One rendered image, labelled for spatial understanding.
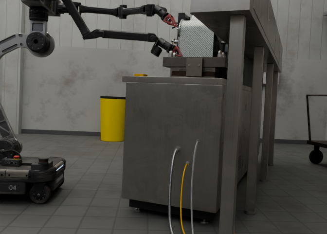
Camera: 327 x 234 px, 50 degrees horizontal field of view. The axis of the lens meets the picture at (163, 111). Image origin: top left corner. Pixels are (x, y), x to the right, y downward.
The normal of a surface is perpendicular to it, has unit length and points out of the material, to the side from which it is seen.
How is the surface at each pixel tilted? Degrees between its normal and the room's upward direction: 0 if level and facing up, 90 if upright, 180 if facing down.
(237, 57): 90
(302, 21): 90
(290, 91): 90
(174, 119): 90
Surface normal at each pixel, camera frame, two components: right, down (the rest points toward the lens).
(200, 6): -0.36, 0.02
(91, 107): 0.05, 0.04
